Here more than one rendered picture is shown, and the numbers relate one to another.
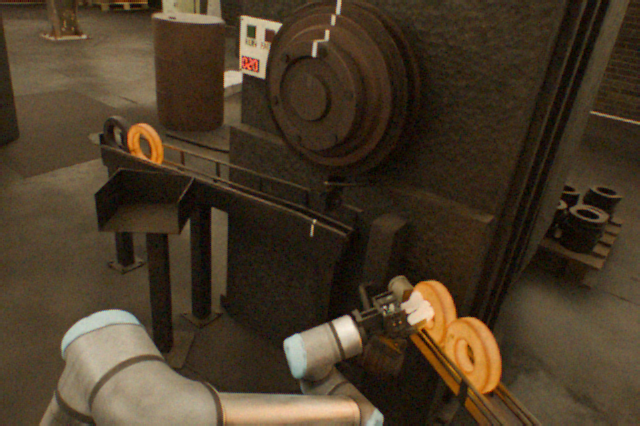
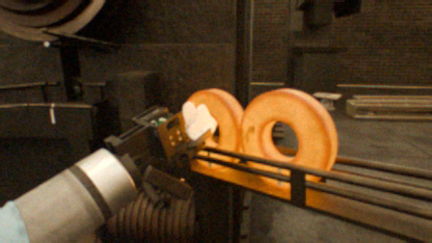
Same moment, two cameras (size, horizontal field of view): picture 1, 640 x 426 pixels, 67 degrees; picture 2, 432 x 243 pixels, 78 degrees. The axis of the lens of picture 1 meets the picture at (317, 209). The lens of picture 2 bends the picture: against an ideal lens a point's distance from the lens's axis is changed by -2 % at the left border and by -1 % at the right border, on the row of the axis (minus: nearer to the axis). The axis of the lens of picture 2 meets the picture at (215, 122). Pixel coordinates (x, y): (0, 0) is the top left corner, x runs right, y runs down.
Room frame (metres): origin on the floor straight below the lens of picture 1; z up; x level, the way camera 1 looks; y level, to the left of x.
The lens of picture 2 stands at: (0.47, -0.10, 0.86)
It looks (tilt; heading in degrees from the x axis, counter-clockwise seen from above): 15 degrees down; 335
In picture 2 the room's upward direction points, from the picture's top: straight up
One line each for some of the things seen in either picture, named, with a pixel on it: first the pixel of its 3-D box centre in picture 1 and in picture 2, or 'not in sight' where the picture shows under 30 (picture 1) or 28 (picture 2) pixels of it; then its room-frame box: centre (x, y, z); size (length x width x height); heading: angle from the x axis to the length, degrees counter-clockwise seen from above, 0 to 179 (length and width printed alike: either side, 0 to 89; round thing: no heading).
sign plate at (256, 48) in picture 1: (270, 51); not in sight; (1.61, 0.21, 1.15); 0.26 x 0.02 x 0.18; 56
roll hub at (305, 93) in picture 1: (314, 96); not in sight; (1.25, 0.04, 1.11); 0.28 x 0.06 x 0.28; 56
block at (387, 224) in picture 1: (384, 254); (141, 116); (1.22, -0.21, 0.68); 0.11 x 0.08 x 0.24; 146
